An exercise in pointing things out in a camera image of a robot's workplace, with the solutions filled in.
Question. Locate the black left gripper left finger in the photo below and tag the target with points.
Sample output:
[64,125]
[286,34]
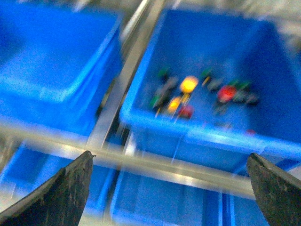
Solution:
[59,201]

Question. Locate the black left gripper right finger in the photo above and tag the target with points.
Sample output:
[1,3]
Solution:
[277,193]

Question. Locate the red mushroom button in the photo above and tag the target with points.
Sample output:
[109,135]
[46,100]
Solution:
[225,94]
[186,111]

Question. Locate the small yellow mushroom button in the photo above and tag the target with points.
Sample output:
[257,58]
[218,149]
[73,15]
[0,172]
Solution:
[173,105]

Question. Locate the large yellow mushroom button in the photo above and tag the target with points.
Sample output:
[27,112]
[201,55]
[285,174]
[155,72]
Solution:
[188,85]

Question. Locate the blue bin with buttons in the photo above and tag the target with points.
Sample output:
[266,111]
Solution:
[218,135]

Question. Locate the lower blue bin left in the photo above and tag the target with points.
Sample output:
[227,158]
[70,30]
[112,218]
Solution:
[29,168]

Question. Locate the lower blue bin right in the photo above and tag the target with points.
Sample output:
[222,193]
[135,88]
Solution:
[144,201]

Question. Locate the green push button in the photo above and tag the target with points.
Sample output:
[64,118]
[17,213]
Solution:
[163,74]
[206,73]
[250,98]
[238,93]
[156,102]

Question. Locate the empty blue target bin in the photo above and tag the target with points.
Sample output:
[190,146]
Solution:
[56,65]

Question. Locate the aluminium shelf rail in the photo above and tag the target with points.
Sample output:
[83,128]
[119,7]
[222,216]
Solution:
[136,35]

